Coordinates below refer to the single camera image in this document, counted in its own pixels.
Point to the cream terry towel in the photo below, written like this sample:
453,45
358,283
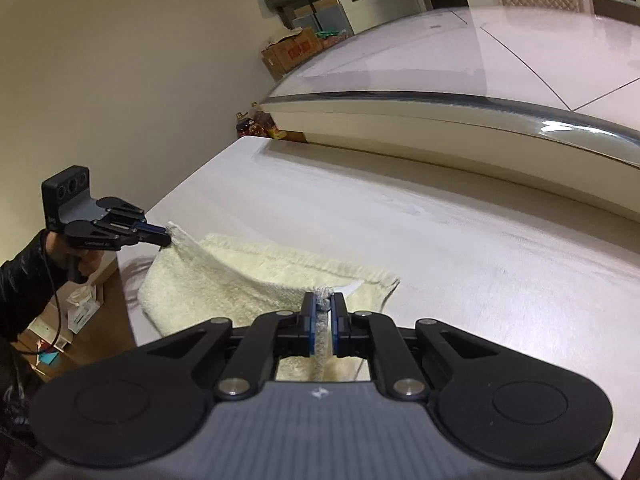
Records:
210,285

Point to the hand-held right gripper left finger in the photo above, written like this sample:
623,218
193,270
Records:
310,327

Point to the person's left forearm black sleeve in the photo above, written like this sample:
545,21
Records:
27,285

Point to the person's left hand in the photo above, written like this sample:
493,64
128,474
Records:
86,262

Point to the person's dark clothing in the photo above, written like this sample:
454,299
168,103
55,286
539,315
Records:
15,400

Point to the colourful snack packets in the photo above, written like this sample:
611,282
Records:
260,127

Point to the brown cardboard box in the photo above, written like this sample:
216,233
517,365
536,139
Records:
295,52

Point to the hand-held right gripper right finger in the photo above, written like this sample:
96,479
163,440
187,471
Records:
339,330

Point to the glass-topped dining table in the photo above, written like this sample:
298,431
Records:
450,85

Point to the white open box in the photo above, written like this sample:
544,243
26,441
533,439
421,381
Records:
85,310

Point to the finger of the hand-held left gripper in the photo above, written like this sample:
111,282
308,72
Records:
127,210
105,237

